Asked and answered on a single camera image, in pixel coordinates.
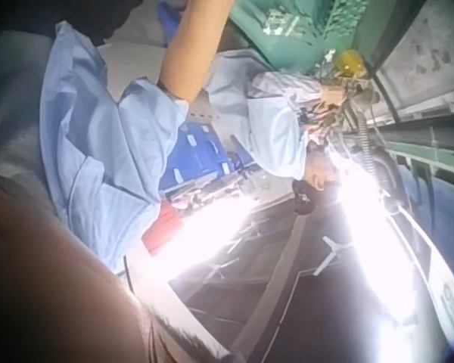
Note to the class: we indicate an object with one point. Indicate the stack of blue crates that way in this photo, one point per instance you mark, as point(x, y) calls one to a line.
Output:
point(198, 151)

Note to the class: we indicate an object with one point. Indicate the red container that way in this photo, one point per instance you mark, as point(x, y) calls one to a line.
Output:
point(160, 227)

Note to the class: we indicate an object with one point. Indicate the blue cloth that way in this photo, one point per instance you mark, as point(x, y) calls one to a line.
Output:
point(168, 20)

